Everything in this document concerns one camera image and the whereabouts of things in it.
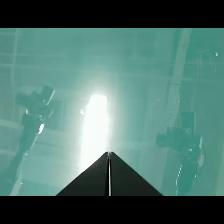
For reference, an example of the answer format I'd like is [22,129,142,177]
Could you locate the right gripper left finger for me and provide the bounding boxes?
[55,151,110,197]

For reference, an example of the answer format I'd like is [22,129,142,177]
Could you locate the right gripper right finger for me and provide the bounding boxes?
[109,151,164,197]

